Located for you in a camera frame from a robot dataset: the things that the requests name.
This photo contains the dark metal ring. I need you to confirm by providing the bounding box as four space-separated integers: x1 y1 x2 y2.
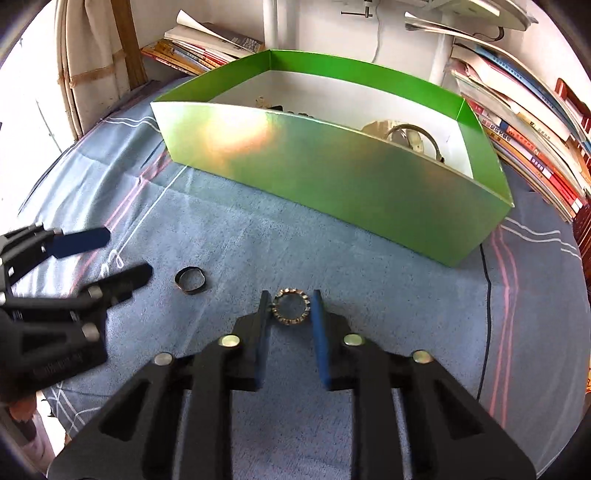
174 266 208 296

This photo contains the small beaded ring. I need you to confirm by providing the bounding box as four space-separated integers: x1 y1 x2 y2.
270 287 312 326

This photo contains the silver metal bangle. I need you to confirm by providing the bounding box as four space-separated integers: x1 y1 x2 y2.
385 123 445 163

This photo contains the left hand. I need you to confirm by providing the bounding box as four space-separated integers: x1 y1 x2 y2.
8 395 37 422

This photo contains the blue striped bedsheet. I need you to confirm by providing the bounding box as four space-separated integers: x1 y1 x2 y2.
16 101 590 479

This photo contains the beige curtain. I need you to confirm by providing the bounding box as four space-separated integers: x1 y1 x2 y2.
54 0 147 140

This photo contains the red wooden headboard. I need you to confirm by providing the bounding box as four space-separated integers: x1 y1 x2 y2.
555 78 590 257

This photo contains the green holographic box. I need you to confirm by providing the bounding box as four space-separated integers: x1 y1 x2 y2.
152 50 514 266

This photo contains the left stack of books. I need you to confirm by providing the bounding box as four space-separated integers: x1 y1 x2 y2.
140 10 266 76

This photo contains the stack of books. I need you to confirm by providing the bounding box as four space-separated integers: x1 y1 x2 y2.
447 42 590 222
140 10 266 76

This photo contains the right stack of books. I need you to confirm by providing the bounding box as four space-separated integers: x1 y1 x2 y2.
447 42 590 222

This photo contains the black cable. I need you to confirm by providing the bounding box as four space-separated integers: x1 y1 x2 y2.
475 244 494 402

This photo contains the white desk frame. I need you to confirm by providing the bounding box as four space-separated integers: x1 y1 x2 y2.
263 1 538 85

